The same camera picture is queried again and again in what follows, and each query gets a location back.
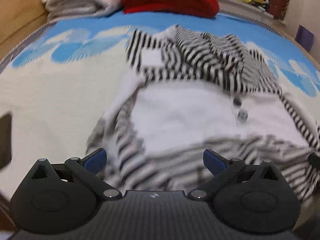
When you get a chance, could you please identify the purple bag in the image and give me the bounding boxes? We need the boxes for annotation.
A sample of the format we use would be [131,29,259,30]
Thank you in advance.
[295,25,315,53]

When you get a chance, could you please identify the blue white patterned bedsheet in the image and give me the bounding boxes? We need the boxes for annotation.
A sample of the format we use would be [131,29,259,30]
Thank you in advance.
[1,12,319,198]

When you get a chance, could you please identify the black white striped hoodie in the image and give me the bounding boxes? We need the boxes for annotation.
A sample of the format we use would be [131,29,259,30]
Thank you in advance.
[87,25,319,201]

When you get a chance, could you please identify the wooden headboard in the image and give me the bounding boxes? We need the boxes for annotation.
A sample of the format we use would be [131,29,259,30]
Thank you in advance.
[0,0,48,59]

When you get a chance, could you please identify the black smartphone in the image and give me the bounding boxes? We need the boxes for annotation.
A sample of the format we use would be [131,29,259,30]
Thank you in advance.
[0,112,12,169]

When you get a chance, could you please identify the dark red plush cushion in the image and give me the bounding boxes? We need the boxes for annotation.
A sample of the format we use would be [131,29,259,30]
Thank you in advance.
[267,0,290,20]

